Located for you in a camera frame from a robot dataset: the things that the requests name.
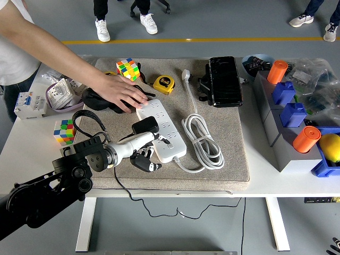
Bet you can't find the glossy black case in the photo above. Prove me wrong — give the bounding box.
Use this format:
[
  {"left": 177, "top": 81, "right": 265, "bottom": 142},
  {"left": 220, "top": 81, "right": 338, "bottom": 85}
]
[{"left": 208, "top": 55, "right": 244, "bottom": 108}]

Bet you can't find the thin black plug cord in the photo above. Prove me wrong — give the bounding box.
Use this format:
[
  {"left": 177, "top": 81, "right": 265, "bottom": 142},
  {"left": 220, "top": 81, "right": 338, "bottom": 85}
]
[{"left": 113, "top": 134, "right": 241, "bottom": 220}]

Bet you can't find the large colourful puzzle cube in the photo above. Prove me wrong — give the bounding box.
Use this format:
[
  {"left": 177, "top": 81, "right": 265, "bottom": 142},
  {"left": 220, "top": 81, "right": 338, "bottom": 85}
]
[{"left": 116, "top": 57, "right": 141, "bottom": 81}]

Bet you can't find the black strap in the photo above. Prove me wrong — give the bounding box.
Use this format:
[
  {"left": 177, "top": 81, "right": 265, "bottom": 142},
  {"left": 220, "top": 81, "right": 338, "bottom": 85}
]
[{"left": 135, "top": 84, "right": 157, "bottom": 98}]

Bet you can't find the black chair base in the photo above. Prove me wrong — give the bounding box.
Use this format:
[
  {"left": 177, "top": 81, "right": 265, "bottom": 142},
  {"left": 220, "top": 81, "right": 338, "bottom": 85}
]
[{"left": 129, "top": 0, "right": 171, "bottom": 18}]

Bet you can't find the black printed packet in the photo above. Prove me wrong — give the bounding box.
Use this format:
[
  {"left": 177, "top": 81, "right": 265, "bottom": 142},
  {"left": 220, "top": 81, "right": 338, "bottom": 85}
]
[{"left": 245, "top": 56, "right": 273, "bottom": 72}]

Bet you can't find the yellow tape measure with label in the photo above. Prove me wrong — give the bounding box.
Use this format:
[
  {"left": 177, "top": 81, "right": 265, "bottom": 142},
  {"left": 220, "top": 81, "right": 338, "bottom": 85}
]
[{"left": 137, "top": 62, "right": 175, "bottom": 96}]

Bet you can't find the grey block holder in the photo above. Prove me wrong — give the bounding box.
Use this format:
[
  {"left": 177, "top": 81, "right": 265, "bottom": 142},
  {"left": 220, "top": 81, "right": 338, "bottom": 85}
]
[{"left": 252, "top": 70, "right": 324, "bottom": 173}]

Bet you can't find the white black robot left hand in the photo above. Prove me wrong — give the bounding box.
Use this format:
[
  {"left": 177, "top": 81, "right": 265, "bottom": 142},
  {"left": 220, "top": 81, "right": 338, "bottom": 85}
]
[{"left": 113, "top": 131, "right": 172, "bottom": 173}]

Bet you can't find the blue block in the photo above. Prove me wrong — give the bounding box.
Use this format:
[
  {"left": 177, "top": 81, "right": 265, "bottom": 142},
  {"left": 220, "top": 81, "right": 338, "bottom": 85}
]
[
  {"left": 279, "top": 102, "right": 308, "bottom": 128},
  {"left": 271, "top": 81, "right": 296, "bottom": 106}
]

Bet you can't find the black hanging cable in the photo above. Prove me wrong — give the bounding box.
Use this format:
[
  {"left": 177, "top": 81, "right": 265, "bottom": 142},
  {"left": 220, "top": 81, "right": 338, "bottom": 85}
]
[{"left": 240, "top": 198, "right": 247, "bottom": 255}]

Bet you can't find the orange cylinder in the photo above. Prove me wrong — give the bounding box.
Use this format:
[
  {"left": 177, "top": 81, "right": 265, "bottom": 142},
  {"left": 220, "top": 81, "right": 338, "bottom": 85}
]
[
  {"left": 292, "top": 125, "right": 322, "bottom": 154},
  {"left": 267, "top": 59, "right": 289, "bottom": 84}
]

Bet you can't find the lavender tray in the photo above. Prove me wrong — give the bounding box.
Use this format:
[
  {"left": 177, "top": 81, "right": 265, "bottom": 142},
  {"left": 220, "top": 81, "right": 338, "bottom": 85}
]
[{"left": 45, "top": 79, "right": 86, "bottom": 112}]

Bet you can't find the person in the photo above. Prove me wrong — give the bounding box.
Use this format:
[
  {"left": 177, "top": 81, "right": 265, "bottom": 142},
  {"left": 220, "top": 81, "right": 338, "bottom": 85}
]
[
  {"left": 92, "top": 0, "right": 159, "bottom": 43},
  {"left": 288, "top": 0, "right": 340, "bottom": 43},
  {"left": 0, "top": 0, "right": 43, "bottom": 123}
]

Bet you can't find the white circuit breaker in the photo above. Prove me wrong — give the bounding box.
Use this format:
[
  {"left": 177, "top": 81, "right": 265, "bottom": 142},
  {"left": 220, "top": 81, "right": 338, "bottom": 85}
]
[{"left": 13, "top": 91, "right": 48, "bottom": 120}]

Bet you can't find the person's right hand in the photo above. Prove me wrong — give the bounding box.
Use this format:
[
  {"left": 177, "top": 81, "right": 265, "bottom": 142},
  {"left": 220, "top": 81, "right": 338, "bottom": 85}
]
[{"left": 92, "top": 75, "right": 149, "bottom": 114}]

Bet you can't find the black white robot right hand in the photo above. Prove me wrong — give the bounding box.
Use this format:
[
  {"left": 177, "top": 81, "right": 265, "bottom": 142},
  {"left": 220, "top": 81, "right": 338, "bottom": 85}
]
[{"left": 325, "top": 237, "right": 340, "bottom": 255}]

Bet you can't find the grey-brown mat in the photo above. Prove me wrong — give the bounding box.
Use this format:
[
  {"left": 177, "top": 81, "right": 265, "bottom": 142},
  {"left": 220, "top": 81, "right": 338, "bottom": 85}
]
[{"left": 73, "top": 57, "right": 251, "bottom": 192}]

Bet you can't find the black cloth pouch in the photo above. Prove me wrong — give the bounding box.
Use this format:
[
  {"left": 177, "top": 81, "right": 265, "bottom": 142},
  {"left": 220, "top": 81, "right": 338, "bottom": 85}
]
[{"left": 81, "top": 88, "right": 139, "bottom": 114}]

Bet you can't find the blue bin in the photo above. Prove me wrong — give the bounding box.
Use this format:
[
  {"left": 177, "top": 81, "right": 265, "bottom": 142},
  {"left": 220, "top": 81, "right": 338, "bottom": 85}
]
[{"left": 310, "top": 126, "right": 340, "bottom": 178}]

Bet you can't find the white power strip cable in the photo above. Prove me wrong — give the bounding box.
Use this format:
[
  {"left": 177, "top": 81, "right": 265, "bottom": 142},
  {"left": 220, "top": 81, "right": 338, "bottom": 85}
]
[{"left": 174, "top": 69, "right": 225, "bottom": 174}]

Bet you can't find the clear plastic parts bag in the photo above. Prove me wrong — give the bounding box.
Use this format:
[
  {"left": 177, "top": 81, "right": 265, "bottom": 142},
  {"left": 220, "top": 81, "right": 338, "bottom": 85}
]
[
  {"left": 39, "top": 54, "right": 96, "bottom": 84},
  {"left": 285, "top": 57, "right": 336, "bottom": 92},
  {"left": 297, "top": 79, "right": 340, "bottom": 124}
]

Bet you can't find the white table leg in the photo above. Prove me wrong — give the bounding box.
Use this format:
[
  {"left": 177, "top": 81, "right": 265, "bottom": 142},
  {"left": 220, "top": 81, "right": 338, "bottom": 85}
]
[
  {"left": 265, "top": 197, "right": 291, "bottom": 252},
  {"left": 75, "top": 197, "right": 97, "bottom": 252}
]

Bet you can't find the light blue bowl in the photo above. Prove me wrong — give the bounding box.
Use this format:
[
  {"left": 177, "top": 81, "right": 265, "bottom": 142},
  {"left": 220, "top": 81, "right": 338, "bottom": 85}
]
[{"left": 241, "top": 54, "right": 275, "bottom": 80}]

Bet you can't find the black plug adapter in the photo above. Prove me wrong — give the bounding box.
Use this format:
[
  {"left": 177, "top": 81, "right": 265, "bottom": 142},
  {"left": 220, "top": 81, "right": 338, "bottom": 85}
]
[{"left": 132, "top": 116, "right": 160, "bottom": 135}]

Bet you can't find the yellow black label strip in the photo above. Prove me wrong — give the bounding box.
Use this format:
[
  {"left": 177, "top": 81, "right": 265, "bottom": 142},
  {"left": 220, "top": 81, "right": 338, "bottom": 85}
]
[{"left": 304, "top": 197, "right": 340, "bottom": 204}]

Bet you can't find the yellow lemon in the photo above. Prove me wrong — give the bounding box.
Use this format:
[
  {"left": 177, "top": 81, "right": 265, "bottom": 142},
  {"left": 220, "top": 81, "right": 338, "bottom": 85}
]
[{"left": 318, "top": 133, "right": 340, "bottom": 163}]

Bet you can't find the small colourful puzzle cube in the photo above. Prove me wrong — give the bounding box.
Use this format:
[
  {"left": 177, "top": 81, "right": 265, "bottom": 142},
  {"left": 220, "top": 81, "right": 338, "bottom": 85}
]
[{"left": 53, "top": 119, "right": 77, "bottom": 146}]

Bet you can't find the white power strip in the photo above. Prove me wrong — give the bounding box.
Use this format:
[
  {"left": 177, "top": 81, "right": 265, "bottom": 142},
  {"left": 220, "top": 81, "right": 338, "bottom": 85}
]
[{"left": 135, "top": 99, "right": 188, "bottom": 164}]

